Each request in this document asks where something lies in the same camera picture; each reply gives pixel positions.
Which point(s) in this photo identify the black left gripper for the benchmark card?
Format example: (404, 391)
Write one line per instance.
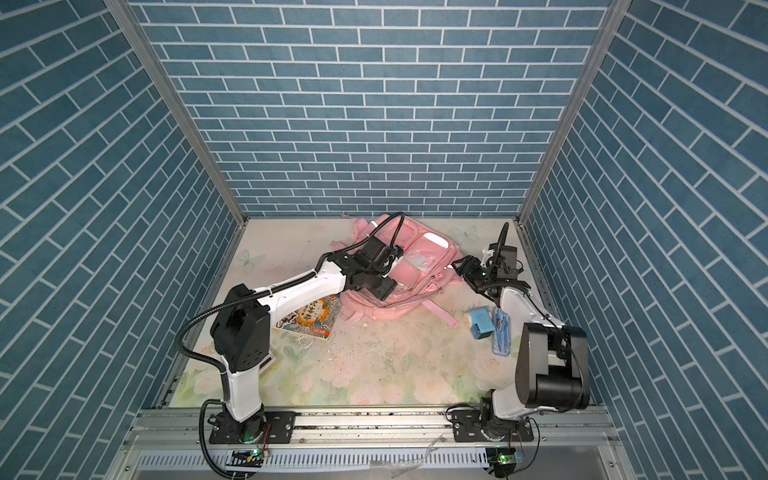
(385, 289)

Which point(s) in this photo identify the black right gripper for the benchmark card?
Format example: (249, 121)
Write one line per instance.
(471, 265)

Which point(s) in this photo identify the pink student backpack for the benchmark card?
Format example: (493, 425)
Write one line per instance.
(421, 273)

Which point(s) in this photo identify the colourful illustrated book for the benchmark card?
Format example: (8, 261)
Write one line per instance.
(315, 319)

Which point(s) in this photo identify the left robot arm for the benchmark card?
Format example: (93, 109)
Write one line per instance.
(241, 331)

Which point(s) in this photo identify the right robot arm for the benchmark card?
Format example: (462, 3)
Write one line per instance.
(552, 365)

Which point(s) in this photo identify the blue pencil case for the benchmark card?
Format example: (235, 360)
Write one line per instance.
(501, 338)

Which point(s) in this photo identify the blue box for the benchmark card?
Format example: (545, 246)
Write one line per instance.
(480, 322)

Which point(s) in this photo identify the white pink calculator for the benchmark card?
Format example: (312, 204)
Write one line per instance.
(266, 362)

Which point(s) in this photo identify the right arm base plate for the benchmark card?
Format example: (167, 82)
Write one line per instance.
(472, 426)

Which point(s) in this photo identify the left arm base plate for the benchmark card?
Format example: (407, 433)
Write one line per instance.
(262, 428)

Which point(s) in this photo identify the aluminium front rail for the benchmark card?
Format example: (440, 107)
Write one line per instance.
(419, 442)

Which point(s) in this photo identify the right corner aluminium post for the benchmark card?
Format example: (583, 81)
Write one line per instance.
(596, 55)

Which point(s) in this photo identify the corner aluminium post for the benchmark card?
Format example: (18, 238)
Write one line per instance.
(129, 25)
(596, 55)

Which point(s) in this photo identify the left corner aluminium post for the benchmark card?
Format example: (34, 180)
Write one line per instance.
(129, 25)

